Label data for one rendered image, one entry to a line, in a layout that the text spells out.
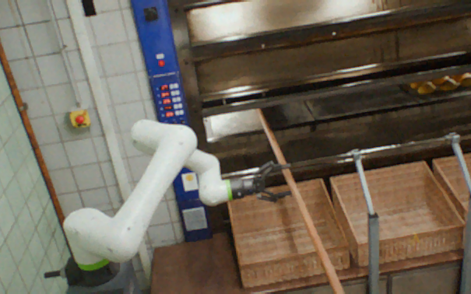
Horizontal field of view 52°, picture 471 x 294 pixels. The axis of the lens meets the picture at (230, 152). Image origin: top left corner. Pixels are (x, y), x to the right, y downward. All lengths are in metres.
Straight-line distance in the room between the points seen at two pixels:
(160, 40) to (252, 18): 0.46
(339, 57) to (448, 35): 0.57
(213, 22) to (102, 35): 0.54
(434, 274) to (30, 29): 2.31
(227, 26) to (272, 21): 0.22
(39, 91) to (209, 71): 0.85
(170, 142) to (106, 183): 1.13
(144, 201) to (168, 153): 0.18
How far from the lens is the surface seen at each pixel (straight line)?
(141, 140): 1.80
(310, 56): 2.56
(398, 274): 2.66
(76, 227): 1.68
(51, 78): 2.58
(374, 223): 2.33
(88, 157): 2.71
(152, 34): 2.41
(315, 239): 1.78
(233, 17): 2.44
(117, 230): 1.58
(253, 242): 2.81
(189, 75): 2.49
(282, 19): 2.46
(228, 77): 2.50
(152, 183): 1.64
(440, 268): 2.74
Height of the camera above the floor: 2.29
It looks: 27 degrees down
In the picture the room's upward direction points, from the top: 9 degrees counter-clockwise
